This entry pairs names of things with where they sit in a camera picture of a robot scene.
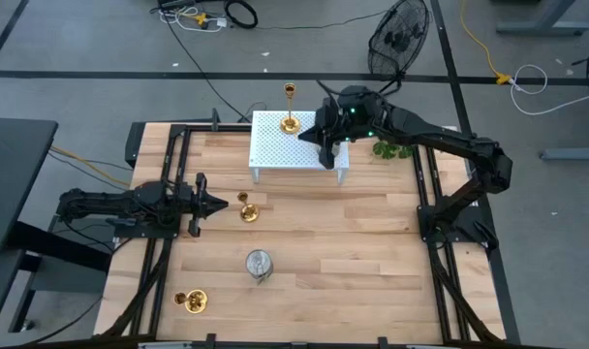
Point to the green potted plant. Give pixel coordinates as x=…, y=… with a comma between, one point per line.
x=389, y=150

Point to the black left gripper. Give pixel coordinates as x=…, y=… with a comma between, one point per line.
x=190, y=206

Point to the silver candle tin with tag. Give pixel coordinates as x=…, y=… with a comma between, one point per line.
x=259, y=263

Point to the black aluminium frame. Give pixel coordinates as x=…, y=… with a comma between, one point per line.
x=177, y=130

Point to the grey desk foot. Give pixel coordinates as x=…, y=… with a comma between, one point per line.
x=541, y=28
x=575, y=154

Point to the black floor fan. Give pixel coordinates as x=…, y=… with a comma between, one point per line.
x=400, y=38

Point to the white power adapter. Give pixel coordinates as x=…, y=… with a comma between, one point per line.
x=221, y=22

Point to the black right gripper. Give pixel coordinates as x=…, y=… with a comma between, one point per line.
x=357, y=116

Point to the black desk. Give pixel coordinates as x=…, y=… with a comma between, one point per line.
x=13, y=184

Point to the white perforated metal shelf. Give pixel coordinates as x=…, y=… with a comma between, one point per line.
x=275, y=150

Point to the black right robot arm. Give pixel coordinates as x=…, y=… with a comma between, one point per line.
x=444, y=136

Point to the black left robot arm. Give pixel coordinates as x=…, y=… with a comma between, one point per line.
x=105, y=203

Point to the yellow plug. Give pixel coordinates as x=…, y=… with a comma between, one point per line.
x=200, y=19

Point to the brass candlestick holder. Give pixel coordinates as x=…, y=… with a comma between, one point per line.
x=249, y=212
x=196, y=300
x=290, y=126

